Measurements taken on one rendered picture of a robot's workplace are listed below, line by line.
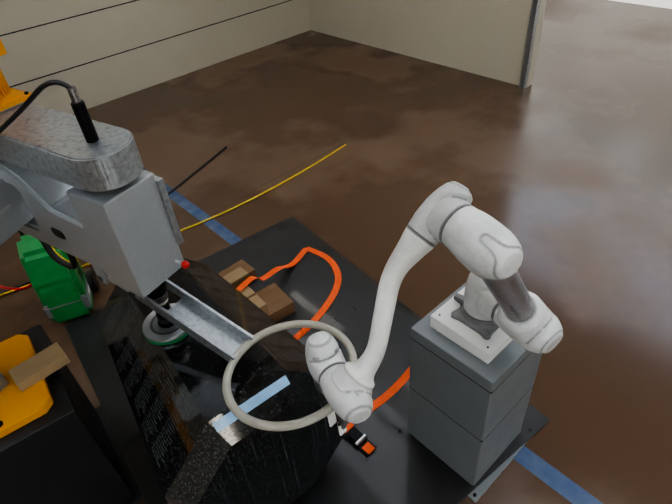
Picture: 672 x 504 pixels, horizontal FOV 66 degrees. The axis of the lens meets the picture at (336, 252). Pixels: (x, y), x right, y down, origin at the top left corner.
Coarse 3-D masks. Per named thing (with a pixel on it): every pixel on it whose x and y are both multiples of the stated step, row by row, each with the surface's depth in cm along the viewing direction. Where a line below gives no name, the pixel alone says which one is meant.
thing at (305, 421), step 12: (276, 324) 202; (288, 324) 202; (300, 324) 201; (312, 324) 200; (324, 324) 198; (264, 336) 200; (336, 336) 193; (240, 348) 195; (348, 348) 187; (228, 372) 186; (228, 384) 182; (228, 396) 177; (240, 408) 173; (324, 408) 167; (240, 420) 171; (252, 420) 168; (264, 420) 168; (300, 420) 165; (312, 420) 165
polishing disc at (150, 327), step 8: (152, 312) 223; (144, 320) 219; (152, 320) 219; (144, 328) 216; (152, 328) 215; (160, 328) 215; (168, 328) 215; (176, 328) 214; (152, 336) 212; (160, 336) 212; (168, 336) 211; (176, 336) 211
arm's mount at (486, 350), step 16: (464, 288) 218; (448, 304) 212; (432, 320) 208; (448, 320) 205; (448, 336) 206; (464, 336) 199; (480, 336) 199; (496, 336) 198; (480, 352) 195; (496, 352) 196
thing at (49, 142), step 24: (0, 120) 182; (24, 120) 181; (48, 120) 179; (72, 120) 178; (0, 144) 177; (24, 144) 167; (48, 144) 165; (72, 144) 163; (96, 144) 162; (120, 144) 161; (48, 168) 168; (72, 168) 159; (96, 168) 157; (120, 168) 161
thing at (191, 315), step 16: (176, 288) 206; (176, 304) 206; (192, 304) 207; (176, 320) 197; (192, 320) 203; (208, 320) 204; (224, 320) 200; (192, 336) 198; (208, 336) 199; (224, 336) 200; (240, 336) 201; (224, 352) 191
